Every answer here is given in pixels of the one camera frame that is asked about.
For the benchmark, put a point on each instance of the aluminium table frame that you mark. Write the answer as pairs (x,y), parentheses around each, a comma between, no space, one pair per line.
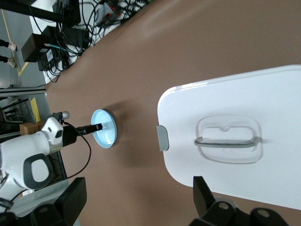
(23,92)

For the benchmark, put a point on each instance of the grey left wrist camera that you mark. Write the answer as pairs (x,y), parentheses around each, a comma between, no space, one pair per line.
(62,115)

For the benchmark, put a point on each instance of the black labelled power adapter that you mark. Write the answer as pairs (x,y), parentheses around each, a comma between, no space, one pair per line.
(43,61)

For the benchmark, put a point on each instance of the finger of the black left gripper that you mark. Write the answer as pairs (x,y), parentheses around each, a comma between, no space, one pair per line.
(88,130)

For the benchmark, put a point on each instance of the white lidded storage box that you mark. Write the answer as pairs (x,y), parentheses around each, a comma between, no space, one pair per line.
(235,99)

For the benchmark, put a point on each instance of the beige shoe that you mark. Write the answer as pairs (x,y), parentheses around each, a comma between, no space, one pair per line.
(11,63)
(13,46)

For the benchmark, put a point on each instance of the dark brown box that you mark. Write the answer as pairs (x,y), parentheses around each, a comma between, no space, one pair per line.
(30,49)

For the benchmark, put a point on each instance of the light blue round plate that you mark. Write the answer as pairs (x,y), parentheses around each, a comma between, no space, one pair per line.
(105,139)

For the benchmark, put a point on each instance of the large black power brick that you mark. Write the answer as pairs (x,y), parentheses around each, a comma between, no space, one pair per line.
(70,35)

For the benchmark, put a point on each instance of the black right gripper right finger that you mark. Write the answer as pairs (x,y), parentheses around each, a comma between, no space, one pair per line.
(207,207)

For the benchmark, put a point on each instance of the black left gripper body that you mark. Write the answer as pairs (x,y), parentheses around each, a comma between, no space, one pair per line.
(70,136)

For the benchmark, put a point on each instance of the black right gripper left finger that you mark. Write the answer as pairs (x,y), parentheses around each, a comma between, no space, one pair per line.
(68,204)

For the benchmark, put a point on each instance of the black metal pole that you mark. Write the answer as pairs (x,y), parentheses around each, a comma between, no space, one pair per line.
(35,11)

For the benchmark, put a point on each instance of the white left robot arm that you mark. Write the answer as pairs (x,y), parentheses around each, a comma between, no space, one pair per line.
(18,144)

